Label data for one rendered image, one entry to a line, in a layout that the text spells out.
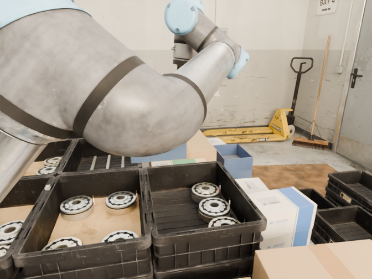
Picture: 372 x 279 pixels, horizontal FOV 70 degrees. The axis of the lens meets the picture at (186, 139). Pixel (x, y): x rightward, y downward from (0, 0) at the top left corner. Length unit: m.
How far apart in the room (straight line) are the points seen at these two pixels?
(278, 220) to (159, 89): 0.68
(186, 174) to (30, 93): 0.79
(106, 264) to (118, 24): 3.59
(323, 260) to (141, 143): 0.54
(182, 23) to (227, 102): 3.75
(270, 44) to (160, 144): 4.27
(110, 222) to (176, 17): 0.63
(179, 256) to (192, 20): 0.56
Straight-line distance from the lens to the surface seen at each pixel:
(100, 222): 0.91
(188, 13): 0.63
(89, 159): 1.39
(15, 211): 1.08
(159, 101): 0.29
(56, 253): 0.68
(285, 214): 0.90
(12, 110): 0.31
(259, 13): 4.45
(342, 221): 1.85
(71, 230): 0.91
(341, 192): 2.12
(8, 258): 0.72
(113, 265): 0.72
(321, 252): 0.74
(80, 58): 0.29
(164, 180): 1.02
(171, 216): 0.90
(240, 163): 1.33
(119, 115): 0.27
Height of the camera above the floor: 1.35
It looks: 19 degrees down
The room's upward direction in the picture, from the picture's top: straight up
